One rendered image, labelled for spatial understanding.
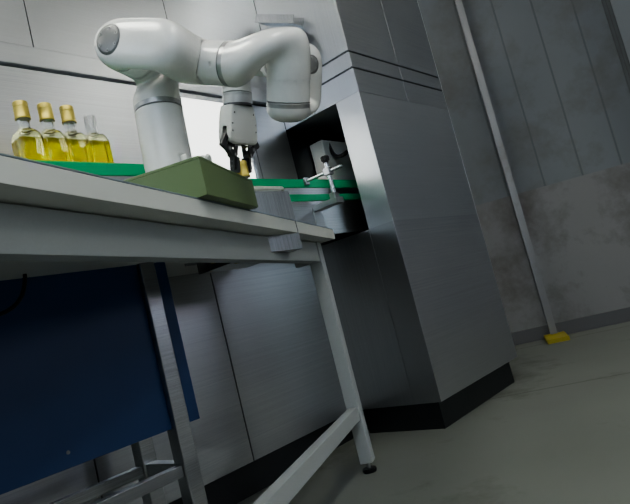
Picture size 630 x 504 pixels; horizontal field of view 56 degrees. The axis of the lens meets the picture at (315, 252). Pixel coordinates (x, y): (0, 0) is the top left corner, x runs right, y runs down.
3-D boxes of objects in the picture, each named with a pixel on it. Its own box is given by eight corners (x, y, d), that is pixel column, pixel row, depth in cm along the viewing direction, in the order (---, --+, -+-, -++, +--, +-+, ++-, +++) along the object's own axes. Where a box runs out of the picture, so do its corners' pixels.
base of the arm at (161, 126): (227, 179, 120) (213, 109, 122) (202, 165, 108) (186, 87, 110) (159, 199, 123) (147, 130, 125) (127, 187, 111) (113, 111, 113)
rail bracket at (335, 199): (321, 227, 206) (305, 167, 209) (358, 214, 196) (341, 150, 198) (312, 228, 203) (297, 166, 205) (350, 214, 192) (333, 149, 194)
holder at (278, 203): (228, 246, 169) (221, 220, 170) (295, 219, 152) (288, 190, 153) (179, 251, 156) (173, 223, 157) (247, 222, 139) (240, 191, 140)
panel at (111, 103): (257, 192, 215) (235, 104, 218) (262, 189, 213) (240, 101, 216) (-1, 194, 146) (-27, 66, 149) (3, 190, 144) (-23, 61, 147)
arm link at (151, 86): (194, 111, 121) (180, 40, 124) (153, 92, 109) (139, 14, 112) (157, 126, 125) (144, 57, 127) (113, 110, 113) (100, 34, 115)
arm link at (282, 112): (231, 40, 122) (233, 113, 127) (279, 41, 105) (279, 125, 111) (299, 41, 131) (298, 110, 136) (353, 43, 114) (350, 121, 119)
